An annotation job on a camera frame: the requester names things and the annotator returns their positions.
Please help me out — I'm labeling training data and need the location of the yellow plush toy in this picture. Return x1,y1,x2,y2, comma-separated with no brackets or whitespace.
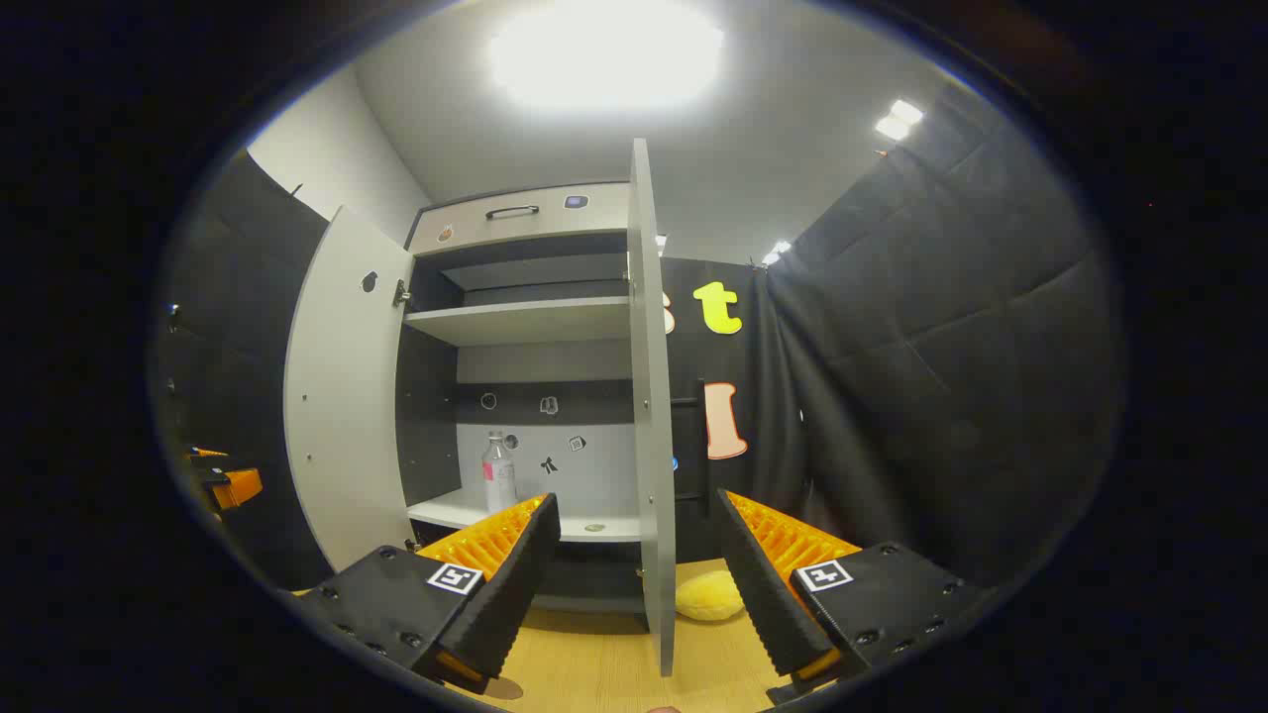
676,569,746,622

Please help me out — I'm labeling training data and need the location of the grey cabinet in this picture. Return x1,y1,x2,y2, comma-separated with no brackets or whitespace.
396,183,655,615

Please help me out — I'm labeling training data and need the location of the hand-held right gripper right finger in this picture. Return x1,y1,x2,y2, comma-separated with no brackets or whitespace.
715,488,992,706

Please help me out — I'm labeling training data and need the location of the grey cabinet door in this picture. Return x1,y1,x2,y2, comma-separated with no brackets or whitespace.
283,206,415,573
626,138,678,677

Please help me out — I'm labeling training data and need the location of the clear bottle with pink label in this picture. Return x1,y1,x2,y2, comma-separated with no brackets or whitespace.
481,431,518,514

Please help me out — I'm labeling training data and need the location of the large ceiling light panel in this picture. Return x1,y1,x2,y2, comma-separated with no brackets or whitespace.
487,0,726,112

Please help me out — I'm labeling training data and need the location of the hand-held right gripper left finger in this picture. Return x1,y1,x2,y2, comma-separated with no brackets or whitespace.
297,492,562,694

